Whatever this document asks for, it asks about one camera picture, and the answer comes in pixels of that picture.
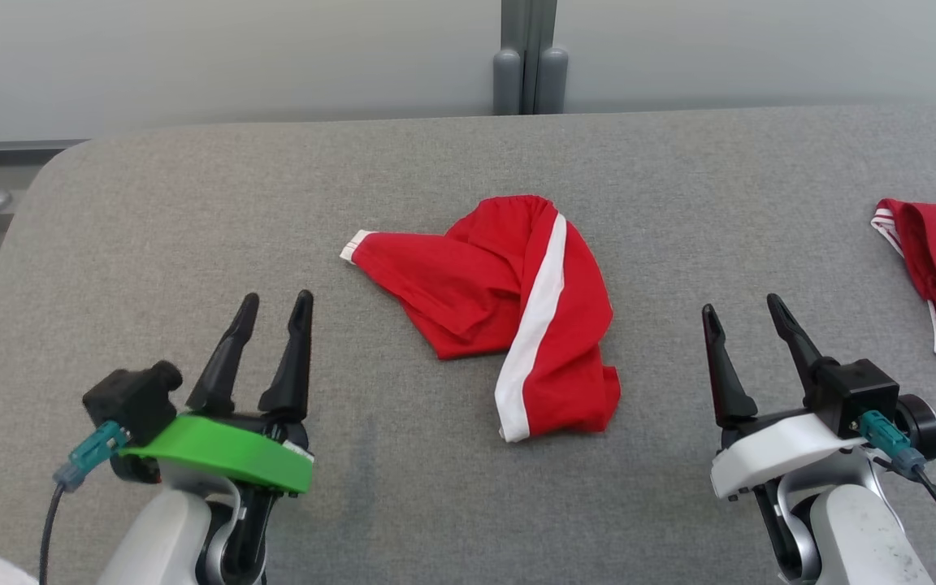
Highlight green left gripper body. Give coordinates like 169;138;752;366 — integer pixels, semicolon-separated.
120;410;314;495

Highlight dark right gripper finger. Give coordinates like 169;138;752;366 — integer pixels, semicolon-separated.
766;293;826;403
701;303;759;427

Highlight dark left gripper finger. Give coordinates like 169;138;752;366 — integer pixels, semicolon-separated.
258;289;314;419
186;292;260;415

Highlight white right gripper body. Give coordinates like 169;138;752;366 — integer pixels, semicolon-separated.
710;410;867;501

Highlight red shorts with white stripe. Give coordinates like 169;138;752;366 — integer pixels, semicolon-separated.
340;195;622;444

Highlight grey rounded cylinder stop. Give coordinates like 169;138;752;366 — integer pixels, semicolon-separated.
535;46;570;115
492;49;523;115

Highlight black right cable, teal plug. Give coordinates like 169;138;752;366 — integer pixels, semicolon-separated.
858;410;936;570

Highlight black cable, teal plug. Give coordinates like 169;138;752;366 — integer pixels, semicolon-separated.
39;420;129;585
858;410;936;570

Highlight black left cable, teal plug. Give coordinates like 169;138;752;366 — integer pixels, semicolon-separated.
39;420;129;585

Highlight grey vertical frame post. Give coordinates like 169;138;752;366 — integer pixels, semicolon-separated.
500;0;558;116

